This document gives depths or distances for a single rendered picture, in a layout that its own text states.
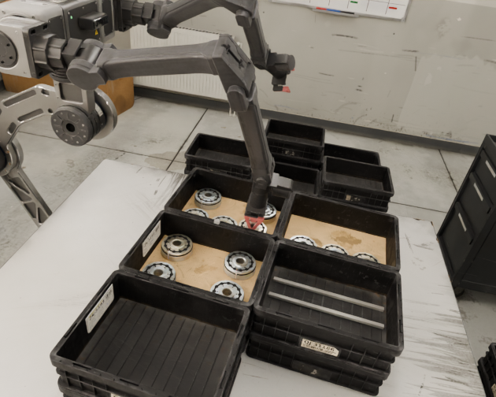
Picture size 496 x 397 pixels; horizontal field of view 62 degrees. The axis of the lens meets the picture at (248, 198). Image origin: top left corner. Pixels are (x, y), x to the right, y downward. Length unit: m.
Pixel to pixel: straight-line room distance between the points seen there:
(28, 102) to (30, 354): 0.86
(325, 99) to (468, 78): 1.28
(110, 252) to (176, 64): 0.85
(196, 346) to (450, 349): 0.84
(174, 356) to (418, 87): 3.61
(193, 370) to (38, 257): 0.77
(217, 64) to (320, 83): 3.31
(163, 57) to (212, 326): 0.72
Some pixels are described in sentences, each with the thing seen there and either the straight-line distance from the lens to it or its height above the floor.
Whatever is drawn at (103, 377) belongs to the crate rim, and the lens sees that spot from 1.03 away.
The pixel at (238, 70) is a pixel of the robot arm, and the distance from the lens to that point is 0.95.
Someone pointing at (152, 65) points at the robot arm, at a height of 1.47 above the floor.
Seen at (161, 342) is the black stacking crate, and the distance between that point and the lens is 1.18.
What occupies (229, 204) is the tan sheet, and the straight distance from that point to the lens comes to 1.63.
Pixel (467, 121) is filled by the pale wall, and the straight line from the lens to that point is 4.54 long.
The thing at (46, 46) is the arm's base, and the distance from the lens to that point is 1.14.
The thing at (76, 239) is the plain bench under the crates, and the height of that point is 0.70.
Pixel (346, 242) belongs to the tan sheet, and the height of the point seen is 0.83.
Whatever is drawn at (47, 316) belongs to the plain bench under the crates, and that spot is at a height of 0.70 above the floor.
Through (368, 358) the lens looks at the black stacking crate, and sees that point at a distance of 1.22.
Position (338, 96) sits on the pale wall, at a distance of 4.25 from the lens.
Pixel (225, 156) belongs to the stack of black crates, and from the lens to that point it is 2.62.
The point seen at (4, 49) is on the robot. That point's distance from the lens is 1.20.
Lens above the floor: 1.80
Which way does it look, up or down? 36 degrees down
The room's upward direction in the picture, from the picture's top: 8 degrees clockwise
